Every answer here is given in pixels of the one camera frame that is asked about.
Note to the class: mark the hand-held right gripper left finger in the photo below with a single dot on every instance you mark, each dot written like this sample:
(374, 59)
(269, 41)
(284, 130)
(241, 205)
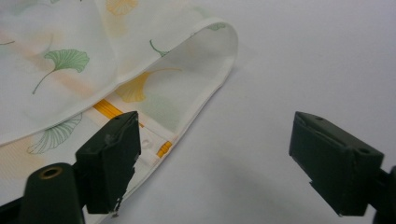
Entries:
(107, 161)

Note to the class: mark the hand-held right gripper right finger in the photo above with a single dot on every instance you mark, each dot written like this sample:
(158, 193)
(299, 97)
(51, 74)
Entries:
(336, 165)

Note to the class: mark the white leaf-print pillowcase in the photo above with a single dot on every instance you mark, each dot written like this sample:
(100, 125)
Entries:
(71, 62)

